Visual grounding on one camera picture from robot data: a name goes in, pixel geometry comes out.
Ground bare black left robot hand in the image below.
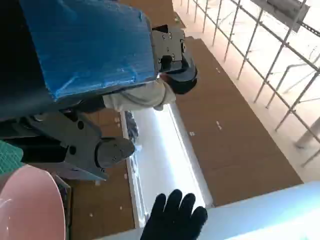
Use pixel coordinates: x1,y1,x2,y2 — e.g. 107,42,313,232
0,0,199,181

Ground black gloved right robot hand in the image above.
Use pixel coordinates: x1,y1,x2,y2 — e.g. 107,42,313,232
139,189,209,240

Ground pink bowl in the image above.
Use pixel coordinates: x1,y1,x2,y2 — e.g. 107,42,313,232
0,164,66,240

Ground white board panel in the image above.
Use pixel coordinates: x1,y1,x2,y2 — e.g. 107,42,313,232
199,181,320,240

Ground green cutting mat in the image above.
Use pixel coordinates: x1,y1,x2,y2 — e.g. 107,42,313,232
0,139,25,176

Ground grey metal plate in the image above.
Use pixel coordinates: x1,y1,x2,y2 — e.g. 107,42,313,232
249,0,311,33

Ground white wire grid fence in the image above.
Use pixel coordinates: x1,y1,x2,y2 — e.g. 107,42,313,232
191,0,320,167

